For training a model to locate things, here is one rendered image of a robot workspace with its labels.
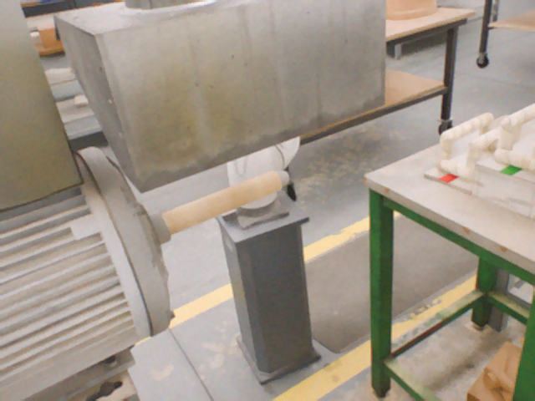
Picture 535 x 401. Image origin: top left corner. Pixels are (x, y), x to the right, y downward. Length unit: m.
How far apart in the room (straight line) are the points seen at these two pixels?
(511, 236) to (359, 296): 1.28
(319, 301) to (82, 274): 1.87
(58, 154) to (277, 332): 1.49
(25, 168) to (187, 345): 1.81
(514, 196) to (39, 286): 1.02
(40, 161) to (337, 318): 1.87
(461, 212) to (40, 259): 0.96
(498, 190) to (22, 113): 1.04
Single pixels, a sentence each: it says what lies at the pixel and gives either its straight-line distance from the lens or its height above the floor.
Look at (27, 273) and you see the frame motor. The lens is 0.53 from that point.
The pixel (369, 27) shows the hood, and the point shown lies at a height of 1.48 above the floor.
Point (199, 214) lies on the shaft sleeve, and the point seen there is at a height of 1.25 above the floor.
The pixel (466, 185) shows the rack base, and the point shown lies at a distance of 1.33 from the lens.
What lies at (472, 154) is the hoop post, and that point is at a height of 1.02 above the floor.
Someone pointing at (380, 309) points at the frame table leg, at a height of 0.46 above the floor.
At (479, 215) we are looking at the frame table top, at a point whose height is 0.93.
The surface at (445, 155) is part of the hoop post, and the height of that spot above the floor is 0.99.
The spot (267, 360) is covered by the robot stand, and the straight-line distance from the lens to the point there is 1.98.
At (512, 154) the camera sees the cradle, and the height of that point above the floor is 1.05.
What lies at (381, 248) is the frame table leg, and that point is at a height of 0.70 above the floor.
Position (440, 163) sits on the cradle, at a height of 0.97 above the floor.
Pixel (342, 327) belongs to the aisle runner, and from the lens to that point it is 2.21.
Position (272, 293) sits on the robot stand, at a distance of 1.77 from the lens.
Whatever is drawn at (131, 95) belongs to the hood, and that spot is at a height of 1.48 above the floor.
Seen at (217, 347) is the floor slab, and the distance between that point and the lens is 2.21.
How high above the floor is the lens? 1.59
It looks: 30 degrees down
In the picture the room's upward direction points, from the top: 8 degrees counter-clockwise
